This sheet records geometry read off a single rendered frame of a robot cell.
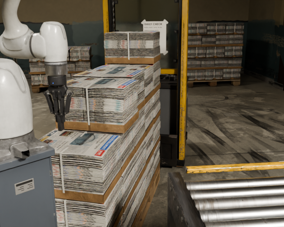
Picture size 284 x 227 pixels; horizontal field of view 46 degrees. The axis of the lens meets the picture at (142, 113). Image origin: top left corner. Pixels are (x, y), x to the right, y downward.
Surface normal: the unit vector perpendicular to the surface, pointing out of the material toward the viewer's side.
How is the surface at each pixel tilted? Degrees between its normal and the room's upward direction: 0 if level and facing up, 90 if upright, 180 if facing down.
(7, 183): 90
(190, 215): 0
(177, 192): 0
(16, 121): 92
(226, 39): 91
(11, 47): 113
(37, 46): 88
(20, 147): 7
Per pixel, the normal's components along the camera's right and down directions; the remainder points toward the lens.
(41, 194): 0.67, 0.19
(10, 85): 0.67, -0.07
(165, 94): -0.22, 0.27
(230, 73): 0.15, 0.26
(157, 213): -0.01, -0.96
